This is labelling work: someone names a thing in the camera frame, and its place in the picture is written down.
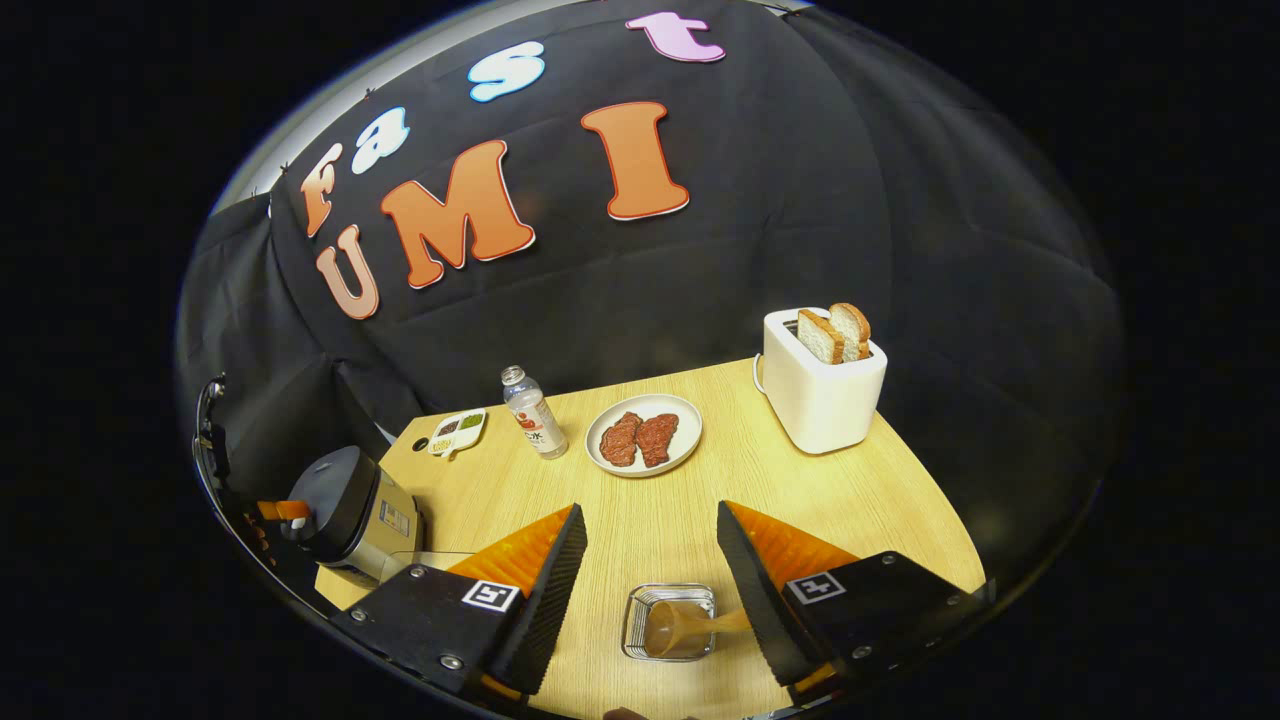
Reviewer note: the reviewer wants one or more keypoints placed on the clear chopstick holder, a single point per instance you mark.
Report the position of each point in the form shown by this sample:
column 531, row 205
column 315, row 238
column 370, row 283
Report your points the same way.
column 635, row 640

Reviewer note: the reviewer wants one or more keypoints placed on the red meat piece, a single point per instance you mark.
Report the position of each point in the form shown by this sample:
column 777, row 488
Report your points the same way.
column 657, row 440
column 620, row 440

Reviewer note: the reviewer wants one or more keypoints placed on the white divided bean dish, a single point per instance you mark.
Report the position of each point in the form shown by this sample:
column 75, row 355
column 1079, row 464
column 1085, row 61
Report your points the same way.
column 458, row 432

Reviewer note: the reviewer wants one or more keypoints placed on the white plate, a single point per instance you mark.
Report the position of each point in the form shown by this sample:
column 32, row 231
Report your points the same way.
column 690, row 425

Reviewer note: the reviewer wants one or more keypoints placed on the clear water bottle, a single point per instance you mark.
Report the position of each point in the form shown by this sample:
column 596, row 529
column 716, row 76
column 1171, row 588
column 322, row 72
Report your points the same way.
column 538, row 420

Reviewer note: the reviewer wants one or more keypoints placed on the black backdrop cloth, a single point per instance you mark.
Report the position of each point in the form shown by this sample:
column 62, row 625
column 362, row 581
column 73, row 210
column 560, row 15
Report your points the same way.
column 880, row 200

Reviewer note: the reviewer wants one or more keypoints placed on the bread slice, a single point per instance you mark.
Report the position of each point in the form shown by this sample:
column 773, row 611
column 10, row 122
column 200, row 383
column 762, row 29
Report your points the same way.
column 853, row 328
column 820, row 338

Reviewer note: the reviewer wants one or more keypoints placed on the white toaster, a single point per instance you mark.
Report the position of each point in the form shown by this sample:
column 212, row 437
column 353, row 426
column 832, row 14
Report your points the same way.
column 825, row 400

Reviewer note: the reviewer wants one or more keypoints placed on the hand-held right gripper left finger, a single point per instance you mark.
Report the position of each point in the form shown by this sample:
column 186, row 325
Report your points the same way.
column 550, row 610

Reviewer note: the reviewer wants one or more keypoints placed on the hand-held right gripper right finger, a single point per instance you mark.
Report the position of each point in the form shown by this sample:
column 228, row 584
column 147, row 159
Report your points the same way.
column 760, row 590

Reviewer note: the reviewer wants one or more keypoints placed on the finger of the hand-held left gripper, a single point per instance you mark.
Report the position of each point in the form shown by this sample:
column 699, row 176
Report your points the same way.
column 285, row 511

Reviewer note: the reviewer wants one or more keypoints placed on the black silver rice cooker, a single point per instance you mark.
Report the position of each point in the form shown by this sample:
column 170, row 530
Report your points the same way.
column 360, row 515

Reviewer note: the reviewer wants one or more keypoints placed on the wooden spoon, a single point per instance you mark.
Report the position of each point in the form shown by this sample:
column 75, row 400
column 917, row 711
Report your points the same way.
column 680, row 625

